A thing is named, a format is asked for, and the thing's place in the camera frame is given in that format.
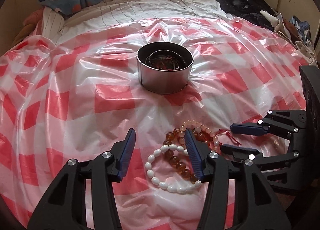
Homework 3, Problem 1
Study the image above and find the pale pink bead bracelet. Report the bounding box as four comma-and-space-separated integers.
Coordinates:
179, 119, 221, 152

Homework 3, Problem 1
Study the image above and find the amber bead bracelet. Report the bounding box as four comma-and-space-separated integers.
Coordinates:
163, 127, 213, 184

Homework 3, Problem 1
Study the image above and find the white bead bracelet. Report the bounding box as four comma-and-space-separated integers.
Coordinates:
144, 144, 203, 194

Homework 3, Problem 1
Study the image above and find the pile of clothes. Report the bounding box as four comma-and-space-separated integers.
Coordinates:
260, 10, 318, 67

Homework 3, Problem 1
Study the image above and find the red white checkered plastic sheet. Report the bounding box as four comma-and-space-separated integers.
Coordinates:
1, 18, 309, 229

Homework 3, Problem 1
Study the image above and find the round silver metal tin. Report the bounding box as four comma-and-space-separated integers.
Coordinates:
136, 42, 194, 95

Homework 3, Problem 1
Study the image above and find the black plastic bag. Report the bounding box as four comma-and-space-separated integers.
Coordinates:
216, 0, 276, 32

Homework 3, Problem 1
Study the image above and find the striped white bed sheet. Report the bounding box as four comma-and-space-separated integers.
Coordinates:
55, 0, 234, 45

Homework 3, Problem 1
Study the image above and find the striped pillow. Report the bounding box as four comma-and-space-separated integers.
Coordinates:
35, 7, 65, 43

